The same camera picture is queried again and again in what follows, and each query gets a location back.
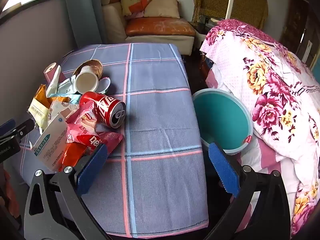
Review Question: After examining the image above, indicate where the white paper cup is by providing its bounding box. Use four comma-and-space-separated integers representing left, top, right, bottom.
75, 66, 100, 94

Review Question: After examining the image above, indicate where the pink paper roll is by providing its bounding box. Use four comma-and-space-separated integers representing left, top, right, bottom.
43, 62, 67, 83

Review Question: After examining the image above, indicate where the pink cloth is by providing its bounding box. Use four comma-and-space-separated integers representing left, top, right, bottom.
125, 11, 145, 20

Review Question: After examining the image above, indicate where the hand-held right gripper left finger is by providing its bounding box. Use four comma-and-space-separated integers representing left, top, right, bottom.
24, 144, 113, 240

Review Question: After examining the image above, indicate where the grey-blue curtain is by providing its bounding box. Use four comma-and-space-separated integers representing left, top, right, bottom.
62, 0, 103, 49

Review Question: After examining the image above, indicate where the orange printed wrapper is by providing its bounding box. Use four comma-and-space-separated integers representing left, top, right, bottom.
51, 96, 80, 111

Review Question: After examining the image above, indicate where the grey plaid tablecloth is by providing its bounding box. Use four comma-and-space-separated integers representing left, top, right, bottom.
20, 43, 209, 238

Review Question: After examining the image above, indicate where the leopard print cloth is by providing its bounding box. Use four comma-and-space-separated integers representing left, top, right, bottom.
192, 0, 269, 29

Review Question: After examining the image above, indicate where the orange foil wrapper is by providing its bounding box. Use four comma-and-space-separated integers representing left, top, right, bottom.
54, 141, 92, 173

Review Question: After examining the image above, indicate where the teal round bin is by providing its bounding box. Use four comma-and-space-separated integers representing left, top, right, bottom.
192, 89, 254, 155

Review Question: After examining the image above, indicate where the white medicine box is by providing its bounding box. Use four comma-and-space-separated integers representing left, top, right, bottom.
33, 116, 69, 172

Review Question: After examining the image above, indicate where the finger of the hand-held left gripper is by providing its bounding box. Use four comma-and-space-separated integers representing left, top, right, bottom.
0, 119, 35, 143
0, 119, 16, 135

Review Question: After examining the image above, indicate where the grey-white plastic wrapper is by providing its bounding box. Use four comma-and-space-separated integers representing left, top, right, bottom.
57, 76, 78, 95

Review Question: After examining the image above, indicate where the yellow and orange plush pillow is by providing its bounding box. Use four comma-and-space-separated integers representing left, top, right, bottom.
121, 0, 154, 17

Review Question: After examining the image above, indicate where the cream sofa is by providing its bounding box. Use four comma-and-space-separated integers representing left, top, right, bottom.
100, 0, 196, 55

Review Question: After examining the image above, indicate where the cream pillow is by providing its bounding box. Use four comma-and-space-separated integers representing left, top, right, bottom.
144, 0, 180, 19

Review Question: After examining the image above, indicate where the dark wooden door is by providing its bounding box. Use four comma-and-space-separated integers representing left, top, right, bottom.
279, 0, 320, 68

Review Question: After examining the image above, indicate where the orange seat cushion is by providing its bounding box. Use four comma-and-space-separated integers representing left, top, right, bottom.
126, 17, 196, 37

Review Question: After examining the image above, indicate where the white printed wrapper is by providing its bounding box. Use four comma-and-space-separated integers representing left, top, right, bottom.
47, 102, 73, 130

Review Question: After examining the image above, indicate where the brown bowl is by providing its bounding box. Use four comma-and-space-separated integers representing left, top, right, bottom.
73, 59, 103, 79

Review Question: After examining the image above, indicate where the pink and white bed sheet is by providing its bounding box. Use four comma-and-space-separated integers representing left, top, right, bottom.
206, 65, 300, 233

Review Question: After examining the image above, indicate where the white paper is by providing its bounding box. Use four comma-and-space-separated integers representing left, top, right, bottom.
46, 65, 62, 97

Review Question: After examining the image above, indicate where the pink floral blanket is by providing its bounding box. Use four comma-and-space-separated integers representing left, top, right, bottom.
200, 19, 320, 235

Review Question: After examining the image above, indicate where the egg-shaped plastic cup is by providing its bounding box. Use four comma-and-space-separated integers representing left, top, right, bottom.
97, 77, 111, 94

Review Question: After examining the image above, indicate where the white side table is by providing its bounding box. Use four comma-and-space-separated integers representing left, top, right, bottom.
194, 15, 221, 53

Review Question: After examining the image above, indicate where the red snack packet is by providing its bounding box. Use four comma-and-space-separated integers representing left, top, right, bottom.
65, 100, 124, 157

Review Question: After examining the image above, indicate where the red soda can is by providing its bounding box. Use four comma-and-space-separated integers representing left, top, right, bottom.
79, 92, 127, 128

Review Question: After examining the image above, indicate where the cream and orange packet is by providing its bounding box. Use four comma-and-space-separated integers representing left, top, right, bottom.
28, 84, 54, 128

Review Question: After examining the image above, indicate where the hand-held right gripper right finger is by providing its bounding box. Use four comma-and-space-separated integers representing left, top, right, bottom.
204, 142, 292, 240

